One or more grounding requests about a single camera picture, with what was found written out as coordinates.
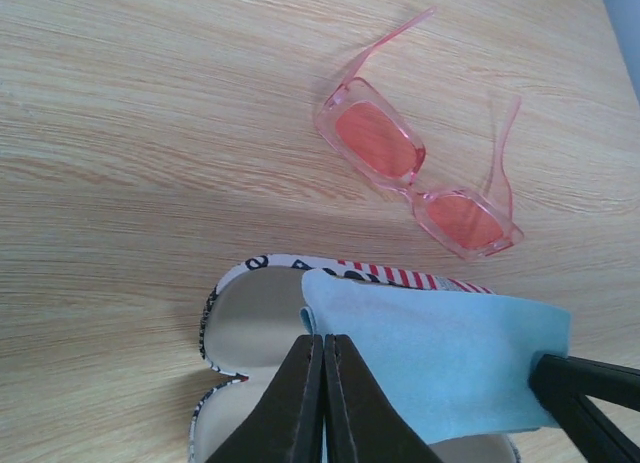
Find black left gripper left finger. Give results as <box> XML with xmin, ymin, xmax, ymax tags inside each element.
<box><xmin>208</xmin><ymin>335</ymin><xmax>324</xmax><ymax>463</ymax></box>

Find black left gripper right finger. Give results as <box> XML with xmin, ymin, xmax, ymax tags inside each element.
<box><xmin>324</xmin><ymin>335</ymin><xmax>440</xmax><ymax>463</ymax></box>

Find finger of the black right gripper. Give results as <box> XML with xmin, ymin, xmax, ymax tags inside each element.
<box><xmin>529</xmin><ymin>354</ymin><xmax>639</xmax><ymax>463</ymax></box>

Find light blue cleaning cloth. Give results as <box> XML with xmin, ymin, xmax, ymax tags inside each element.
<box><xmin>300</xmin><ymin>270</ymin><xmax>571</xmax><ymax>444</ymax></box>

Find stars and stripes glasses case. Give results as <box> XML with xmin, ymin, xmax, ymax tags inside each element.
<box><xmin>188</xmin><ymin>254</ymin><xmax>520</xmax><ymax>462</ymax></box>

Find red sunglasses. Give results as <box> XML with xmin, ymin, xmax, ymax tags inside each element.
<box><xmin>313</xmin><ymin>7</ymin><xmax>524</xmax><ymax>260</ymax></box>

